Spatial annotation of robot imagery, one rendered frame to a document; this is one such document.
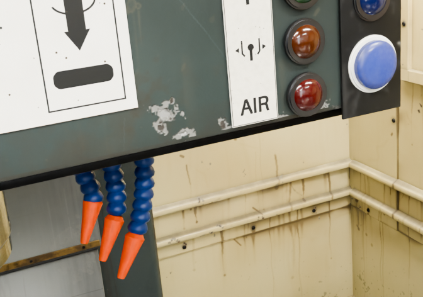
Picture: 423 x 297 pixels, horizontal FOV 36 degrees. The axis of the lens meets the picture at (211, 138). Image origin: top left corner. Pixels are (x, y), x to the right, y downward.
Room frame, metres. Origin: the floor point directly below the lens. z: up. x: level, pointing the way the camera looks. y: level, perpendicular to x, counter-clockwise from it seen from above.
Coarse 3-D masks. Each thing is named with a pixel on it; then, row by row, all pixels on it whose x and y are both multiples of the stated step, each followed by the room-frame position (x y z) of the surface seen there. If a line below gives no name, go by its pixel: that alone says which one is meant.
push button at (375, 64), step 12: (372, 48) 0.39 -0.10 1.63; (384, 48) 0.39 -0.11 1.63; (360, 60) 0.39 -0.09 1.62; (372, 60) 0.39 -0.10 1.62; (384, 60) 0.39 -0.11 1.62; (396, 60) 0.39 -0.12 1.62; (360, 72) 0.38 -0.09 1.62; (372, 72) 0.39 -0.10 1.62; (384, 72) 0.39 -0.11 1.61; (372, 84) 0.39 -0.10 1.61; (384, 84) 0.39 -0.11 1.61
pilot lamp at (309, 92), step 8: (312, 80) 0.38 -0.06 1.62; (296, 88) 0.37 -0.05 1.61; (304, 88) 0.37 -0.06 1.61; (312, 88) 0.37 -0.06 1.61; (320, 88) 0.38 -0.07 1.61; (296, 96) 0.37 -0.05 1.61; (304, 96) 0.37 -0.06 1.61; (312, 96) 0.37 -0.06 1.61; (320, 96) 0.38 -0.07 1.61; (296, 104) 0.37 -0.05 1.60; (304, 104) 0.37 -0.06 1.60; (312, 104) 0.37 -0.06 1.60
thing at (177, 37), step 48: (144, 0) 0.34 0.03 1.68; (192, 0) 0.35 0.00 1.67; (336, 0) 0.39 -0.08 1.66; (144, 48) 0.34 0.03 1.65; (192, 48) 0.35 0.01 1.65; (336, 48) 0.39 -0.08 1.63; (144, 96) 0.34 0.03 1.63; (192, 96) 0.35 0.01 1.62; (336, 96) 0.39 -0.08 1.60; (0, 144) 0.31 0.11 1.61; (48, 144) 0.32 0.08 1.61; (96, 144) 0.33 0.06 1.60; (144, 144) 0.34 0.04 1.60; (192, 144) 0.36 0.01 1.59
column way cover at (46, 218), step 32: (32, 192) 0.92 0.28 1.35; (64, 192) 0.94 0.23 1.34; (32, 224) 0.92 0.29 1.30; (64, 224) 0.94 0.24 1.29; (96, 224) 0.95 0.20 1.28; (32, 256) 0.91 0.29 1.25; (64, 256) 0.93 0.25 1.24; (96, 256) 0.96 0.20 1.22; (0, 288) 0.90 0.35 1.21; (32, 288) 0.92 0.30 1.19; (64, 288) 0.94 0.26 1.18; (96, 288) 0.95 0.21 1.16
